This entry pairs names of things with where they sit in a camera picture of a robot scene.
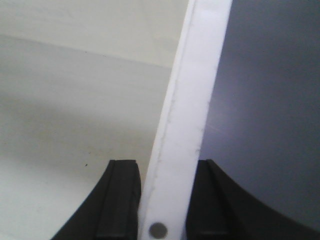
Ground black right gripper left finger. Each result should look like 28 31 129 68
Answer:
53 159 141 240

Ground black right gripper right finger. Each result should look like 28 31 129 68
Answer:
185 159 320 240

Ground white plastic tote box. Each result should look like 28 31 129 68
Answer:
0 0 232 240

